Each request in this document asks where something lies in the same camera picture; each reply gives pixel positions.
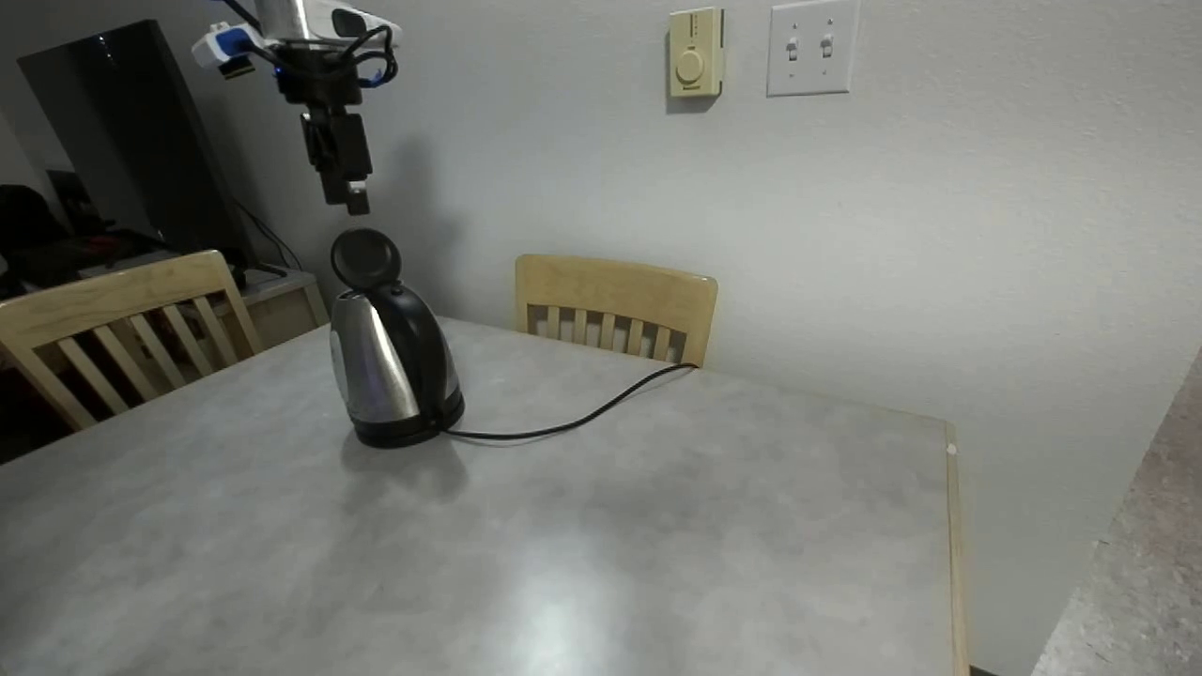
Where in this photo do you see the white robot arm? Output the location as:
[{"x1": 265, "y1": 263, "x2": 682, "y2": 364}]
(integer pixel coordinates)
[{"x1": 259, "y1": 0, "x2": 400, "y2": 215}]

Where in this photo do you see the white double light switch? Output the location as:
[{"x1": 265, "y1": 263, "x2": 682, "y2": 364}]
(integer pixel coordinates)
[{"x1": 766, "y1": 0, "x2": 859, "y2": 98}]

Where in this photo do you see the wooden chair behind table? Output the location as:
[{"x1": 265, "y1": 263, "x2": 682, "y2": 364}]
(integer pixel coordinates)
[{"x1": 513, "y1": 257, "x2": 718, "y2": 364}]

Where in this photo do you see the steel and black electric kettle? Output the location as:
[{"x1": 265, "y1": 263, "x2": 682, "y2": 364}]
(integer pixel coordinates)
[{"x1": 329, "y1": 228, "x2": 467, "y2": 447}]

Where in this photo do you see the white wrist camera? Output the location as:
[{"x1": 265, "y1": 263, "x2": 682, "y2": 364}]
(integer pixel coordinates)
[{"x1": 192, "y1": 23, "x2": 259, "y2": 78}]

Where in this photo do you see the dark cabinet in background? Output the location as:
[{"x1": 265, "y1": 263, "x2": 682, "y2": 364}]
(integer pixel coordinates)
[{"x1": 17, "y1": 20, "x2": 298, "y2": 268}]

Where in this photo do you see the black kettle power cord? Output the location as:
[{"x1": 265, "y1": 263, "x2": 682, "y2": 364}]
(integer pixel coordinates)
[{"x1": 448, "y1": 362, "x2": 701, "y2": 443}]

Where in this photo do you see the beige wall dimmer switch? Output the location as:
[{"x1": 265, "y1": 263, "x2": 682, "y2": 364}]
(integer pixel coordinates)
[{"x1": 668, "y1": 9, "x2": 723, "y2": 101}]

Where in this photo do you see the grey speckled countertop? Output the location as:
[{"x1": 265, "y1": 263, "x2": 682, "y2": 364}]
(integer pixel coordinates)
[{"x1": 1031, "y1": 356, "x2": 1202, "y2": 676}]

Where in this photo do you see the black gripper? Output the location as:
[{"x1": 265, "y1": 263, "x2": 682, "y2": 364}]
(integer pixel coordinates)
[{"x1": 273, "y1": 40, "x2": 373, "y2": 215}]

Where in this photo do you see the wooden chair at left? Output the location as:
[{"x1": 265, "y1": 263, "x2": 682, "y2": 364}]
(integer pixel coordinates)
[{"x1": 0, "y1": 249, "x2": 261, "y2": 434}]

